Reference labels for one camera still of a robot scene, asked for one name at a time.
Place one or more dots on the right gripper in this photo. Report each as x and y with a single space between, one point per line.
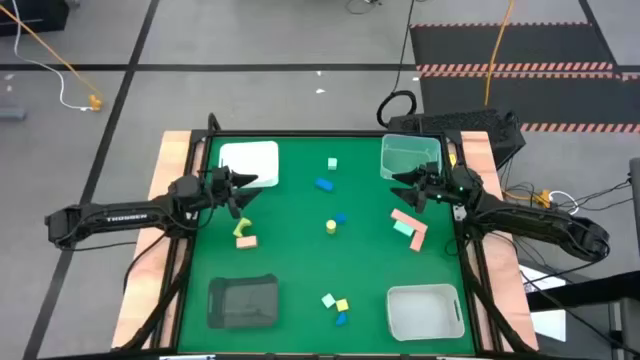
435 185

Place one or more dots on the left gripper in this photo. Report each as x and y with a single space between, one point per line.
220 187

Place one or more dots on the long pink foam block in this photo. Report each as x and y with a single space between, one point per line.
409 220

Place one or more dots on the yellow-green foam arch block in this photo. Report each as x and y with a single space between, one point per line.
241 227

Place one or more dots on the mint rectangular foam block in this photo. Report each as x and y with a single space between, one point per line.
403 228

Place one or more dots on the small blue foam block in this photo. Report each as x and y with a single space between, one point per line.
341 218

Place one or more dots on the blue rectangular foam block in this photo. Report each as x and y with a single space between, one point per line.
324 184

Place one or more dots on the yellow foam cylinder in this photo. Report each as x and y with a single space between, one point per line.
331 227

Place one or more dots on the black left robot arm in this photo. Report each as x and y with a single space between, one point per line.
125 217

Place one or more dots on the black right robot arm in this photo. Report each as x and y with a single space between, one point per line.
540 225

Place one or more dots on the white opaque plastic bin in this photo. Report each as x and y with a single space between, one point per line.
250 160

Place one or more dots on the clear plastic bin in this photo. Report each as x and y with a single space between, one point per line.
410 150

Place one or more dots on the mint foam cube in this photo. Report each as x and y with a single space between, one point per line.
328 300
332 164

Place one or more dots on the black computer tower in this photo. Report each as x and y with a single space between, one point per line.
465 122

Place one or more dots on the green table mat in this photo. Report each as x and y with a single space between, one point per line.
300 260

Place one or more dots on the dark grey plastic bin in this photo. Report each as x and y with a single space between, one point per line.
242 302

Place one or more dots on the translucent white plastic bin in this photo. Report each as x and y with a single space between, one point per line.
425 312

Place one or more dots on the yellow power plug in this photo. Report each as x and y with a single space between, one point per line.
542 199

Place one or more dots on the yellow square foam block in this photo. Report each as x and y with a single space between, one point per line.
342 305

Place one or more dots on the blue foam cylinder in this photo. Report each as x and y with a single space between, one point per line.
341 319

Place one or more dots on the white paper sheet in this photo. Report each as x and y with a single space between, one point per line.
550 325

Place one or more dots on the black floor mat striped edges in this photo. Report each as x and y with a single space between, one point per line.
550 45

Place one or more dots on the black beam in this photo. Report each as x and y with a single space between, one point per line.
590 290

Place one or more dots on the grey floor object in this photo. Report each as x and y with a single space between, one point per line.
10 112

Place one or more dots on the black equipment case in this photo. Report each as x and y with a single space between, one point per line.
35 15

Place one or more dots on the grey post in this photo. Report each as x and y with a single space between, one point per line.
635 200

